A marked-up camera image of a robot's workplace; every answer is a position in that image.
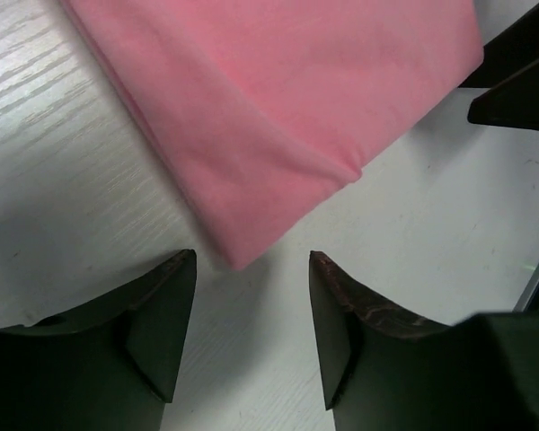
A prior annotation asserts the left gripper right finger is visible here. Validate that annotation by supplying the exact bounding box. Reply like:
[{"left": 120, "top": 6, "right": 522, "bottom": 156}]
[{"left": 309, "top": 251, "right": 539, "bottom": 430}]

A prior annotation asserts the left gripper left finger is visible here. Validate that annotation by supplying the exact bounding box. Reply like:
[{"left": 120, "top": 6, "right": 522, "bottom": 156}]
[{"left": 0, "top": 250, "right": 197, "bottom": 430}]

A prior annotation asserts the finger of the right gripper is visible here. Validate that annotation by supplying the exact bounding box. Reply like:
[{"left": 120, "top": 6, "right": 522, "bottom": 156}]
[
  {"left": 467, "top": 58, "right": 539, "bottom": 131},
  {"left": 460, "top": 3, "right": 539, "bottom": 88}
]

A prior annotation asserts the pink t shirt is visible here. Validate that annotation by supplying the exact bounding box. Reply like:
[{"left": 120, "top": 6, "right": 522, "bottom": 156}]
[{"left": 64, "top": 1, "right": 483, "bottom": 269}]

